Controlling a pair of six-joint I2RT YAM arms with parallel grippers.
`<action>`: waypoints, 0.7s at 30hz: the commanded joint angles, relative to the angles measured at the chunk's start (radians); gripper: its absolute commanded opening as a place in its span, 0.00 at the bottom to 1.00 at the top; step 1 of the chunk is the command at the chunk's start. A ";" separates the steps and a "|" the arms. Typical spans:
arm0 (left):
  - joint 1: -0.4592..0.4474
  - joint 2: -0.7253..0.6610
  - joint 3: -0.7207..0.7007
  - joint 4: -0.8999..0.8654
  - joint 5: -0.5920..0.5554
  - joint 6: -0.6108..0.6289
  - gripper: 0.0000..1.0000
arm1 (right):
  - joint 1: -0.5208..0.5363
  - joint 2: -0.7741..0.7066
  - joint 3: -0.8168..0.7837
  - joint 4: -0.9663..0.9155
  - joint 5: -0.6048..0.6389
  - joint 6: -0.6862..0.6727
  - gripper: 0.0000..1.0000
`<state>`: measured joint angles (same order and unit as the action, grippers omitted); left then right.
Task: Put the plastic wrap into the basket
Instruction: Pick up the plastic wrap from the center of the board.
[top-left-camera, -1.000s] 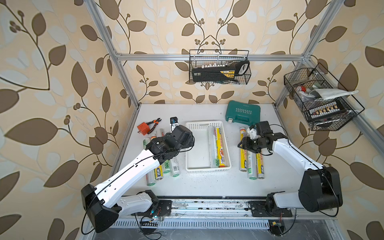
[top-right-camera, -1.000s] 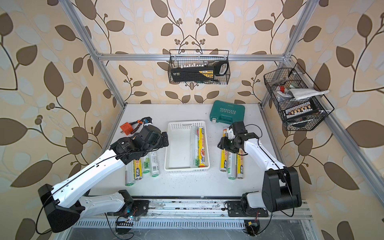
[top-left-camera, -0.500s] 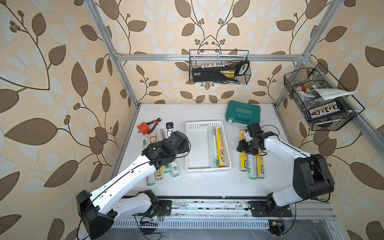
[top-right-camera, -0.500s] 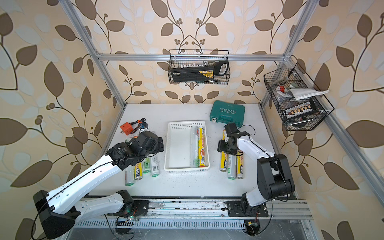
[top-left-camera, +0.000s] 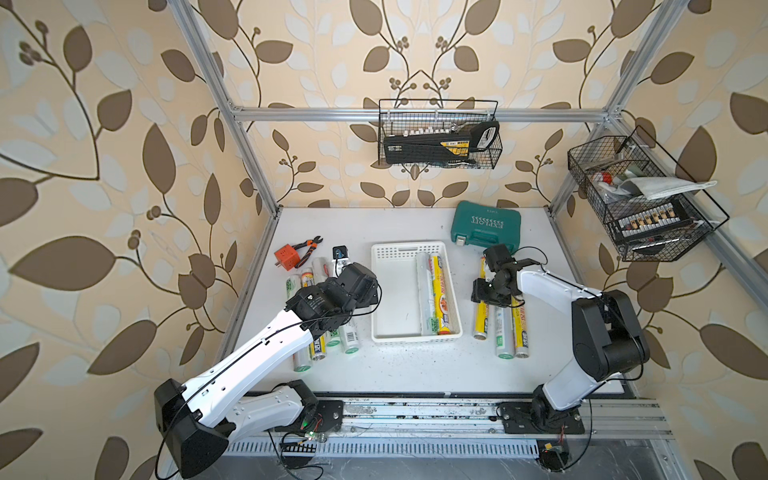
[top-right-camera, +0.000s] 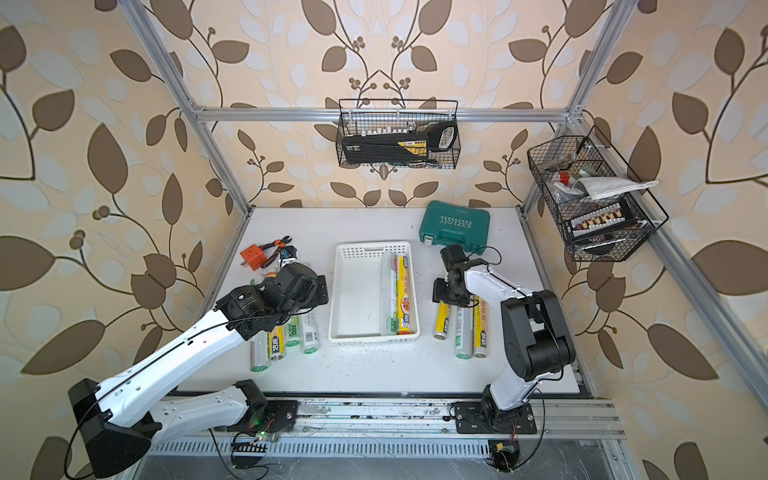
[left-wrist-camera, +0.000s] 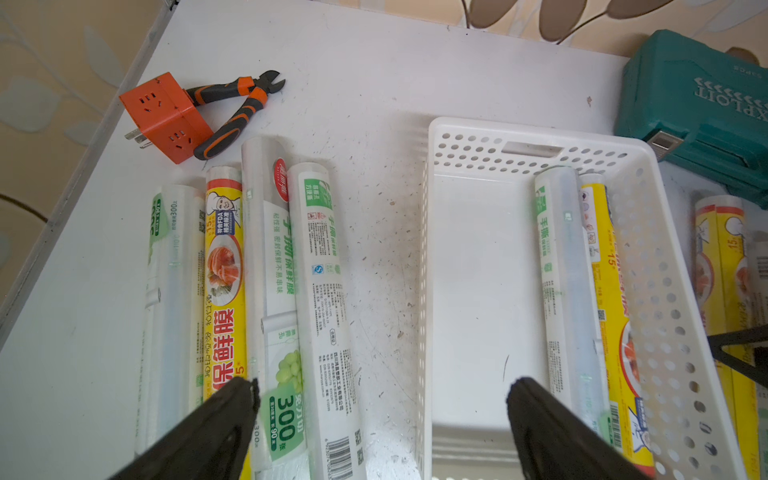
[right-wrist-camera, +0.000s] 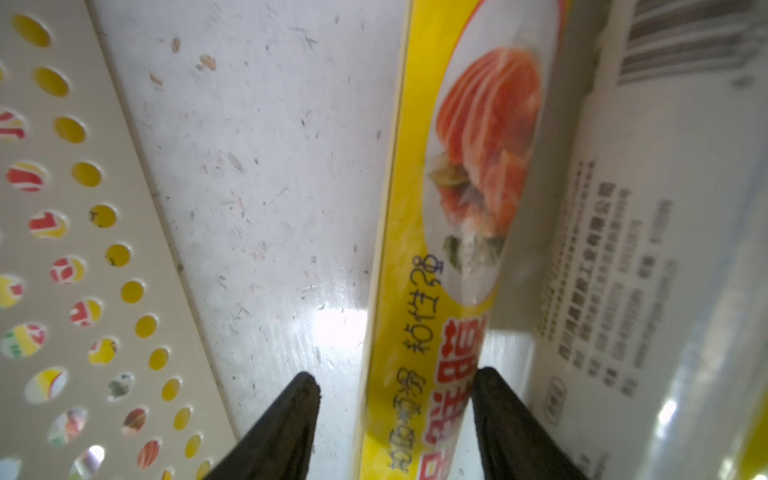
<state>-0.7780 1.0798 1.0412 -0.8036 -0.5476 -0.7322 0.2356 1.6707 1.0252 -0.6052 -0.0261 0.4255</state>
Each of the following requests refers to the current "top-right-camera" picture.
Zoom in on white perforated plastic basket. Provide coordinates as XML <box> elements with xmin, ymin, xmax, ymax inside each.
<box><xmin>328</xmin><ymin>241</ymin><xmax>420</xmax><ymax>344</ymax></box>

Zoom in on black yellow tool in basket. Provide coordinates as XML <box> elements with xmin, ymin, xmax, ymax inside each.
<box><xmin>336</xmin><ymin>120</ymin><xmax>460</xmax><ymax>168</ymax></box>

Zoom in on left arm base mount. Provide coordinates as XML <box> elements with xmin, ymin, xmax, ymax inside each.
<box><xmin>215</xmin><ymin>399</ymin><xmax>299</xmax><ymax>434</ymax></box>

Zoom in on drill bit set box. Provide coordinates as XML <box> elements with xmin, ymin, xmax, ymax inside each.
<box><xmin>566</xmin><ymin>201</ymin><xmax>637</xmax><ymax>240</ymax></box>

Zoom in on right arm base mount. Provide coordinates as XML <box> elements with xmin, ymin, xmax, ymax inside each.
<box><xmin>449</xmin><ymin>401</ymin><xmax>538</xmax><ymax>435</ymax></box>

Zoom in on black wire basket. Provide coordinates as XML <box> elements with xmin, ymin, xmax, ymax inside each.
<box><xmin>527</xmin><ymin>126</ymin><xmax>669</xmax><ymax>262</ymax></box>
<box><xmin>335</xmin><ymin>97</ymin><xmax>461</xmax><ymax>169</ymax></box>

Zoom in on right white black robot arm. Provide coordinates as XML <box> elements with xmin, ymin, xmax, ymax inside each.
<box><xmin>433</xmin><ymin>244</ymin><xmax>576</xmax><ymax>431</ymax></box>

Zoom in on green plastic tool case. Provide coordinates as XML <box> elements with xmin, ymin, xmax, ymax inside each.
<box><xmin>419</xmin><ymin>201</ymin><xmax>490</xmax><ymax>255</ymax></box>

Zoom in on aluminium front rail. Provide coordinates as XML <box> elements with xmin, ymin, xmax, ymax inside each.
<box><xmin>127</xmin><ymin>395</ymin><xmax>626</xmax><ymax>440</ymax></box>

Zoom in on yellow wrap roll with salmon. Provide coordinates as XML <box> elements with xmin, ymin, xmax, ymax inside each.
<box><xmin>396</xmin><ymin>254</ymin><xmax>412</xmax><ymax>335</ymax></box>

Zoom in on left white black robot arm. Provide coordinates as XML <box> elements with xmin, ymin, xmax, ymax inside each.
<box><xmin>68</xmin><ymin>262</ymin><xmax>329</xmax><ymax>479</ymax></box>

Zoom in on yellow wrap roll left group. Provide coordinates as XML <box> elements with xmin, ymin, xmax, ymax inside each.
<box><xmin>268</xmin><ymin>325</ymin><xmax>286</xmax><ymax>362</ymax></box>

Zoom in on silver green wrap roll right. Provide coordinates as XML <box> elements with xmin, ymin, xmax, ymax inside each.
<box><xmin>454</xmin><ymin>307</ymin><xmax>473</xmax><ymax>360</ymax></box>

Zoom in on white paper in basket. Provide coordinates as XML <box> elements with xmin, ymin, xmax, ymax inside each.
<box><xmin>574</xmin><ymin>177</ymin><xmax>659</xmax><ymax>200</ymax></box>

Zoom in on orange black cutting pliers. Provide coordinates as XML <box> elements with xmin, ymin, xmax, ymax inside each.
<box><xmin>259</xmin><ymin>235</ymin><xmax>292</xmax><ymax>268</ymax></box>

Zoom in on green white wrap roll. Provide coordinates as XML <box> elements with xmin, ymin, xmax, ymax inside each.
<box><xmin>381</xmin><ymin>252</ymin><xmax>397</xmax><ymax>336</ymax></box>
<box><xmin>300</xmin><ymin>311</ymin><xmax>319</xmax><ymax>354</ymax></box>
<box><xmin>284</xmin><ymin>316</ymin><xmax>301</xmax><ymax>348</ymax></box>

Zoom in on right black wire basket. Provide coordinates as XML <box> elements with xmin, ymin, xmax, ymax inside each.
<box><xmin>527</xmin><ymin>126</ymin><xmax>669</xmax><ymax>262</ymax></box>

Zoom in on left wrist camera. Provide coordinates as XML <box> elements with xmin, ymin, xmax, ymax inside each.
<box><xmin>278</xmin><ymin>245</ymin><xmax>298</xmax><ymax>269</ymax></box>

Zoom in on back black wire basket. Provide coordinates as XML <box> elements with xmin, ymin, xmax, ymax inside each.
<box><xmin>335</xmin><ymin>97</ymin><xmax>461</xmax><ymax>169</ymax></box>

